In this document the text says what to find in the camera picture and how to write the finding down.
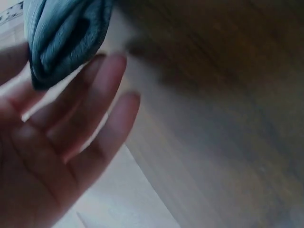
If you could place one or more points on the blue-grey cloth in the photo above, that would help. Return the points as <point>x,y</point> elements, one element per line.
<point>64,40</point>

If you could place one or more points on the person's left hand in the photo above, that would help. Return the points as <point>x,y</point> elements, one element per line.
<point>35,166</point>

